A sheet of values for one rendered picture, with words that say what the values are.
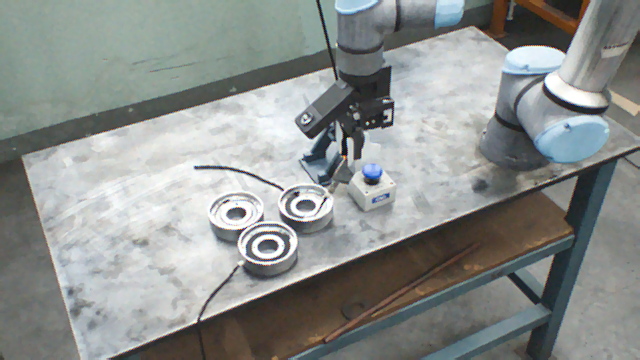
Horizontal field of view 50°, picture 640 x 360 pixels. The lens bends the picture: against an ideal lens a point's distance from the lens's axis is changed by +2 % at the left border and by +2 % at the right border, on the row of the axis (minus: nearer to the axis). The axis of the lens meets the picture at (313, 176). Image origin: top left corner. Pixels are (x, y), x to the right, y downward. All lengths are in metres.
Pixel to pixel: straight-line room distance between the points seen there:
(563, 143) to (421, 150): 0.34
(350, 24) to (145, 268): 0.57
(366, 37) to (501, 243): 0.76
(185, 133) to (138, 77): 1.36
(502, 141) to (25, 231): 1.78
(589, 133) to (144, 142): 0.91
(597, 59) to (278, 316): 0.80
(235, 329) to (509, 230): 0.69
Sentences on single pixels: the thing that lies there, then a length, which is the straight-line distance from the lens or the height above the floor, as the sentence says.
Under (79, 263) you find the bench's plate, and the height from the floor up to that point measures 0.80.
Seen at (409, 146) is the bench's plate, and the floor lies 0.80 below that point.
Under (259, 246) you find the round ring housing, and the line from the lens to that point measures 1.24.
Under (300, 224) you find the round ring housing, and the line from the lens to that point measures 1.26.
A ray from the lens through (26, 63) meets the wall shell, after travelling 2.79.
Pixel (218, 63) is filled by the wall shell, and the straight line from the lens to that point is 2.99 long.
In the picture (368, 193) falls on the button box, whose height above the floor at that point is 0.85.
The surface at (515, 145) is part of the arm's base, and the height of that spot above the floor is 0.85.
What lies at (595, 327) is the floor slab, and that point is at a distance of 2.29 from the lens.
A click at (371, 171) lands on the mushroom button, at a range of 1.31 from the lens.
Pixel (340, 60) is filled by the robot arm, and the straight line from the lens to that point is 1.09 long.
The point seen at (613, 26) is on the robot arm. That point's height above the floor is 1.18.
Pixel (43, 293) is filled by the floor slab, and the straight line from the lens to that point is 2.42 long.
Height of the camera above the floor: 1.71
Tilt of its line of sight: 41 degrees down
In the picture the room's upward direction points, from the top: 2 degrees counter-clockwise
